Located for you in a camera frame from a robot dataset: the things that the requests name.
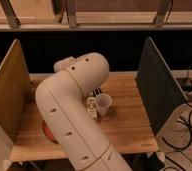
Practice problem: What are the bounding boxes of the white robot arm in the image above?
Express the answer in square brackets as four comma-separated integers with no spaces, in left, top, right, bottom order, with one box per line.
[35,53,132,171]

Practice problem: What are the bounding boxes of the black striped small object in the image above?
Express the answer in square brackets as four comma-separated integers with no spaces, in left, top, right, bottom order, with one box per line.
[93,88,102,97]

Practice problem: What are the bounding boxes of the right dark side board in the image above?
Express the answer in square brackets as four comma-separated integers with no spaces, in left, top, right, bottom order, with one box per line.
[136,37,188,135]

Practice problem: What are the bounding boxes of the left wooden side board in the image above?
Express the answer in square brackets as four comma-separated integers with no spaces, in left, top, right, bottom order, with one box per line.
[0,39,31,141]

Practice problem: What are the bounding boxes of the black floor cables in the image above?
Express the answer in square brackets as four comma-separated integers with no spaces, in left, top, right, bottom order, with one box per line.
[160,56,192,171]

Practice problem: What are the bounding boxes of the wooden shelf rail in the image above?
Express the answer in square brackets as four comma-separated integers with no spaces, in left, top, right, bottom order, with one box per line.
[0,0,192,31]

